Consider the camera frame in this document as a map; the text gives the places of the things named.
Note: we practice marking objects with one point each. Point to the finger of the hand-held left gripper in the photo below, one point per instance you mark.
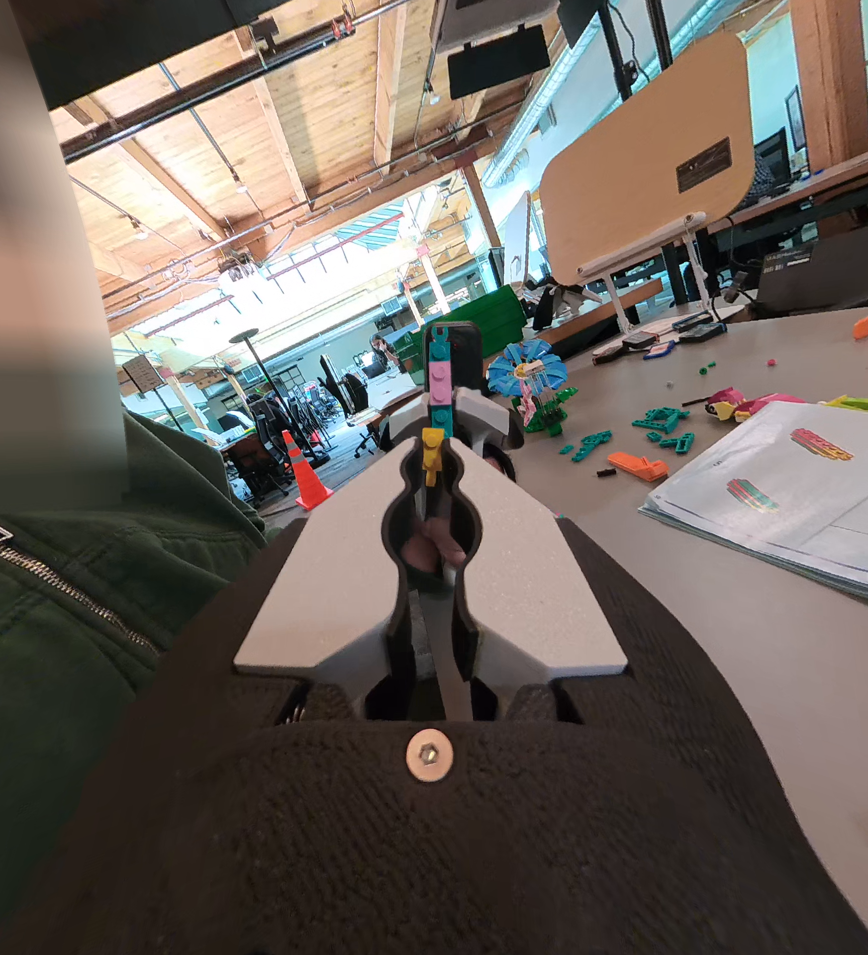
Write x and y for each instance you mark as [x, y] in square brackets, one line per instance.
[490, 416]
[404, 421]

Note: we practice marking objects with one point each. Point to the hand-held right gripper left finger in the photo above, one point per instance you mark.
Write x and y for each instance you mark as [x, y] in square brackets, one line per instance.
[314, 589]

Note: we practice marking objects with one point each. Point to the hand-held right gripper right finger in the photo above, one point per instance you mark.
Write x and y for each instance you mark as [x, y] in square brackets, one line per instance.
[546, 589]

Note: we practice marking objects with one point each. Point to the teal pink yellow lego assembly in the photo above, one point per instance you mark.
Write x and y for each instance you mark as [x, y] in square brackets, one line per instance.
[439, 388]

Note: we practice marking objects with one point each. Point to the blue lego flower model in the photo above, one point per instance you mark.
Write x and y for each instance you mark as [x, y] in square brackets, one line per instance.
[527, 369]

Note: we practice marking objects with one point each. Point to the teal lego beam piece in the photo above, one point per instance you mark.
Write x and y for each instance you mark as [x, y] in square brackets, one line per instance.
[678, 442]
[661, 419]
[592, 445]

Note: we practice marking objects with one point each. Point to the lego instruction booklet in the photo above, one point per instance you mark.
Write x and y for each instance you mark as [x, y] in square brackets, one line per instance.
[777, 492]

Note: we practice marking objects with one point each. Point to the person's left hand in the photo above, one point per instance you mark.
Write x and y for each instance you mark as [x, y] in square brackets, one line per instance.
[434, 548]

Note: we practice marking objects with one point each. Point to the green plastic crate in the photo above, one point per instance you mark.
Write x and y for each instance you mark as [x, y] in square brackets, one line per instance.
[486, 313]

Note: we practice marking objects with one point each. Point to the orange traffic cone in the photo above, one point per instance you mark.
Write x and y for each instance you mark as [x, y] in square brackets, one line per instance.
[307, 477]

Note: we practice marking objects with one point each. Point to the cluster of dark office chairs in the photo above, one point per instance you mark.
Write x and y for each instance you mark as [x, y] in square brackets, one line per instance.
[273, 440]

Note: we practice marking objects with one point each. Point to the orange brick separator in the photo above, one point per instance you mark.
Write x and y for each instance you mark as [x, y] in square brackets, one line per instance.
[643, 468]

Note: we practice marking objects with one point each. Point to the white panel stand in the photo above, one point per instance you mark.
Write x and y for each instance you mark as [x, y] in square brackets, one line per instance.
[620, 306]

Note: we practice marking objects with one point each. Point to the small black device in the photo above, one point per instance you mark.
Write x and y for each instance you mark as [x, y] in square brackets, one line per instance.
[639, 339]

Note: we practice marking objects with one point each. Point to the black floor lamp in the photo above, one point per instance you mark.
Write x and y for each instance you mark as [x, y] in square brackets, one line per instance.
[243, 337]

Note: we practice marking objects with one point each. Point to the pink and yellow brick bird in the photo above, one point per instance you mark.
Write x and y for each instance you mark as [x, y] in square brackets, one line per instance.
[732, 403]

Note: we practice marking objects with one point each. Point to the rounded wooden panel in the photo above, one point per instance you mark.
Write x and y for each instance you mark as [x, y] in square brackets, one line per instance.
[628, 171]

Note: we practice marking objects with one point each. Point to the hanging paper sign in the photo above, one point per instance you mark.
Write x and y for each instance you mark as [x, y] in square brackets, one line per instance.
[140, 373]

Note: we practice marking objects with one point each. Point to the green zip jacket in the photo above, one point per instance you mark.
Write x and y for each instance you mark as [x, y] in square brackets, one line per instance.
[46, 671]

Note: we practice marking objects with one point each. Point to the black computer monitor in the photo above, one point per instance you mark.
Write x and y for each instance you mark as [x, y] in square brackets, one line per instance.
[773, 157]

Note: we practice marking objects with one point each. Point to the long wooden desk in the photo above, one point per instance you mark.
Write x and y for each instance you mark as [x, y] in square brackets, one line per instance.
[814, 186]

